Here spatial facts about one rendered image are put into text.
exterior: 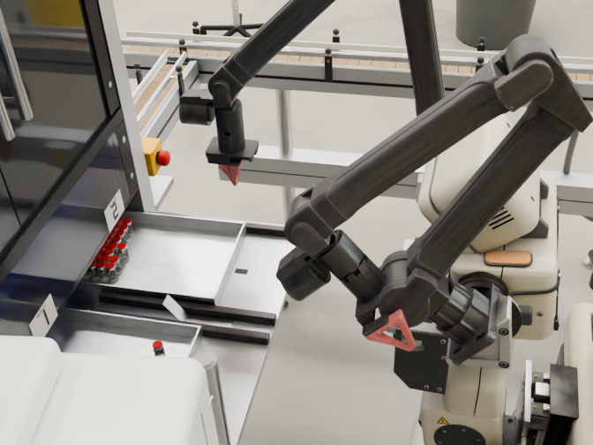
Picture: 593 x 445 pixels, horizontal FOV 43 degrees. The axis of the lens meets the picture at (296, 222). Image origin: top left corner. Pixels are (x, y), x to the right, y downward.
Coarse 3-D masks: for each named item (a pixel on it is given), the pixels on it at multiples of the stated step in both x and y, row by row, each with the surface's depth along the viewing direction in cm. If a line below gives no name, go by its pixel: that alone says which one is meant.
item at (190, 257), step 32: (160, 224) 187; (192, 224) 184; (224, 224) 182; (160, 256) 178; (192, 256) 177; (224, 256) 177; (96, 288) 167; (128, 288) 165; (160, 288) 169; (192, 288) 169; (224, 288) 169
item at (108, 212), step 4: (116, 192) 170; (120, 192) 171; (116, 196) 170; (120, 196) 172; (112, 200) 168; (116, 200) 170; (120, 200) 172; (112, 204) 168; (116, 204) 170; (120, 204) 172; (108, 208) 166; (112, 208) 168; (120, 208) 172; (104, 212) 165; (108, 212) 166; (112, 212) 168; (116, 212) 171; (120, 212) 172; (108, 216) 166; (112, 216) 169; (108, 220) 167; (112, 220) 169; (116, 220) 171; (108, 224) 167; (112, 224) 169; (112, 228) 169
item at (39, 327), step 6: (48, 300) 145; (42, 306) 143; (48, 306) 145; (54, 306) 147; (42, 312) 143; (48, 312) 145; (54, 312) 148; (36, 318) 141; (42, 318) 143; (48, 318) 145; (54, 318) 148; (30, 324) 139; (36, 324) 141; (42, 324) 144; (36, 330) 142; (42, 330) 144; (48, 330) 146
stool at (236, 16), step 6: (234, 0) 446; (234, 6) 448; (234, 12) 451; (234, 18) 453; (240, 18) 470; (234, 24) 456; (240, 24) 464; (252, 24) 462; (258, 24) 462; (204, 30) 465; (210, 30) 464; (216, 30) 463; (222, 30) 461; (228, 30) 460; (234, 30) 455; (240, 30) 454; (246, 36) 450
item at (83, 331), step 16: (64, 320) 163; (80, 320) 162; (96, 320) 161; (112, 320) 160; (128, 320) 159; (144, 320) 158; (48, 336) 159; (64, 336) 159; (80, 336) 159; (96, 336) 159; (112, 336) 159; (128, 336) 158; (144, 336) 158; (160, 336) 158; (176, 336) 158; (192, 336) 158; (80, 352) 156; (96, 352) 155; (112, 352) 155; (128, 352) 155; (144, 352) 155; (176, 352) 154; (192, 352) 152
